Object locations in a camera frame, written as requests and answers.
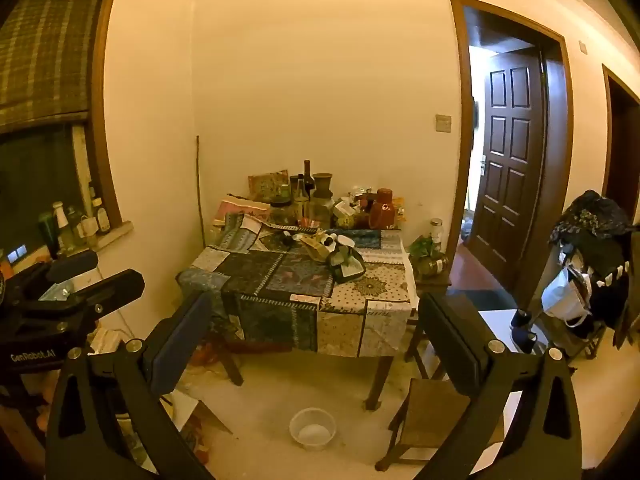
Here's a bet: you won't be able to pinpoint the white windowsill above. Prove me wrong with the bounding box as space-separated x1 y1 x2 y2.
0 220 135 281

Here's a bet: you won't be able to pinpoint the brown window frame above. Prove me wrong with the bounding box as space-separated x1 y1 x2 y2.
89 0 126 226

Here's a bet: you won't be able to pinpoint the green doormat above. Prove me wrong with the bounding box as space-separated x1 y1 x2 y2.
447 287 521 311

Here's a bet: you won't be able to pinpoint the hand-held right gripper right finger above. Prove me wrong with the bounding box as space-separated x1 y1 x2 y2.
416 290 585 480

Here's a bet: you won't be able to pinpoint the red thermos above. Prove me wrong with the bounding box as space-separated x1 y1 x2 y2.
369 188 397 231

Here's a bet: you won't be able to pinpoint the brown panelled door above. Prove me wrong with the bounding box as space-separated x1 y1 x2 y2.
470 50 548 291

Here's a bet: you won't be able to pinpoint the pink box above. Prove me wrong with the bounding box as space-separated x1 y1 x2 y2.
216 194 271 226

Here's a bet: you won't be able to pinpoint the yellow wrapper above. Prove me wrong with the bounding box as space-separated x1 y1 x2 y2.
299 240 331 262

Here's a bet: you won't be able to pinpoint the white plastic basin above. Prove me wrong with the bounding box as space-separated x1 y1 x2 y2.
289 407 337 451

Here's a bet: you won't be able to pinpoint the green glass bottle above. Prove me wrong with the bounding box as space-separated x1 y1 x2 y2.
39 211 61 258

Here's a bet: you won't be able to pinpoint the patterned flat box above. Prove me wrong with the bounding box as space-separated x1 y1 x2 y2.
247 170 290 203

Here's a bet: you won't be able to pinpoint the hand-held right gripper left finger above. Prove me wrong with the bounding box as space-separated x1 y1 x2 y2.
45 290 217 480

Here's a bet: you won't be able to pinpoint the dark green plastic bag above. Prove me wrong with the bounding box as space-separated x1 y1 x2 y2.
327 246 367 283

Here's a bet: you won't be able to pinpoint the brown labelled jar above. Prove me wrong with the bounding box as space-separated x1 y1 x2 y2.
415 255 451 276

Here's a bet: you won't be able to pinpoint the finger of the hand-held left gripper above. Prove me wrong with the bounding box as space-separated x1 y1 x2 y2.
29 268 146 332
10 250 99 302

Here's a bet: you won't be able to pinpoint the wooden stool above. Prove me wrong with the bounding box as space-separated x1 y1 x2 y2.
405 280 451 381
375 377 503 471

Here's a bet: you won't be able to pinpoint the labelled glass bottle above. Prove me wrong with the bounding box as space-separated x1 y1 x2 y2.
91 197 112 236

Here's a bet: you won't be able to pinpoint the white board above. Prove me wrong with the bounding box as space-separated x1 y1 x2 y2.
477 309 546 356

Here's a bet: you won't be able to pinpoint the cardboard sheet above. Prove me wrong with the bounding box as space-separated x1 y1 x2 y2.
175 392 233 436

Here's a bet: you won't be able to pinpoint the clear glass bottle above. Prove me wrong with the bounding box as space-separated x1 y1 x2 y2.
294 174 308 218

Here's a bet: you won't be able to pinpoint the green potted plant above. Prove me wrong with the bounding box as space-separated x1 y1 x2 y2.
407 235 441 261

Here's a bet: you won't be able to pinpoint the plaid window blind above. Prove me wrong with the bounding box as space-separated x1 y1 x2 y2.
0 0 113 133

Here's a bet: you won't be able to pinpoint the large dark-lidded jar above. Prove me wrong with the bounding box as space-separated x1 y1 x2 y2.
270 197 293 226

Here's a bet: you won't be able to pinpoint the white-capped bottle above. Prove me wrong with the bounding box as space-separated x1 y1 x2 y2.
52 201 71 256

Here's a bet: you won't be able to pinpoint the white plastic bag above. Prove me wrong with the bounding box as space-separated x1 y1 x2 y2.
541 265 593 328

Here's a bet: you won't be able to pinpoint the patchwork cloth dining table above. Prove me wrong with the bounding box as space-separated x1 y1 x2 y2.
177 212 416 358

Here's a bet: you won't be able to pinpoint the brown door frame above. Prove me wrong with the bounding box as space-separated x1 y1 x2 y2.
601 64 640 211
449 0 575 306

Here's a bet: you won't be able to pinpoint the dark blue shoes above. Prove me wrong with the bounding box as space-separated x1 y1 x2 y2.
509 310 543 356

